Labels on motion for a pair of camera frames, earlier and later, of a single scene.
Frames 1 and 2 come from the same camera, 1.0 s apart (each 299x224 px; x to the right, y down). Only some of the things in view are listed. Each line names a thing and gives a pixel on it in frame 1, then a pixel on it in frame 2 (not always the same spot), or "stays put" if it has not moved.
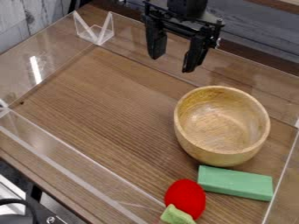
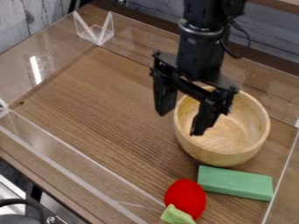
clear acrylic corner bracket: x=96 y=34 stays put
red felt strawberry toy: x=187 y=195 stays put
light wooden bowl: x=222 y=123 stays put
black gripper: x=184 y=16 -> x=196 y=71
